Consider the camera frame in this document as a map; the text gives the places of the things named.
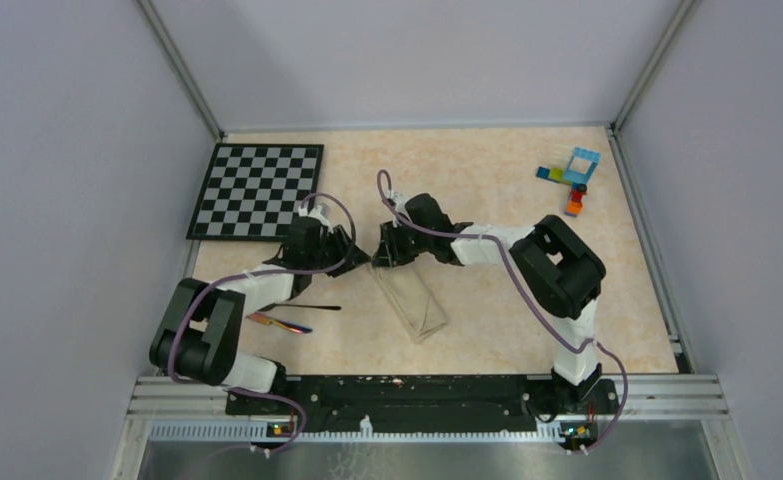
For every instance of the black white checkerboard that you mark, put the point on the black white checkerboard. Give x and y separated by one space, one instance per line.
251 191

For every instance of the white slotted cable duct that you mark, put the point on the white slotted cable duct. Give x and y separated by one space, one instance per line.
262 432

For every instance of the iridescent rainbow knife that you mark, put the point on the iridescent rainbow knife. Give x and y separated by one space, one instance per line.
267 320

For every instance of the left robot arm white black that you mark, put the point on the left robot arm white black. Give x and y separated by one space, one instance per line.
197 338

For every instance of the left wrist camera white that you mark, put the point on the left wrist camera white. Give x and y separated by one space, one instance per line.
319 211

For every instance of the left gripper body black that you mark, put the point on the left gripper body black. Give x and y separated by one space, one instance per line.
328 251

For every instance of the colourful toy brick structure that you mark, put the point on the colourful toy brick structure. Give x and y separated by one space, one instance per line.
576 174

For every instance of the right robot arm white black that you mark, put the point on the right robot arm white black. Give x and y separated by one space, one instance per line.
556 273

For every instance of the black spoon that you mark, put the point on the black spoon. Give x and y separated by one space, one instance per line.
302 306

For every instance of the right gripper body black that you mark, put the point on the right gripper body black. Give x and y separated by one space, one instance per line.
411 242

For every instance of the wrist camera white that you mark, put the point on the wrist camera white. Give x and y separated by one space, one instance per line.
396 203
319 211

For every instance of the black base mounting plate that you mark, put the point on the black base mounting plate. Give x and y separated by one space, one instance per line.
429 404

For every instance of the beige cloth napkin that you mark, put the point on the beige cloth napkin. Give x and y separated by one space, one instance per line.
416 307

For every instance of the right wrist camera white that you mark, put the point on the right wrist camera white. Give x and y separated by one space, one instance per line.
396 203

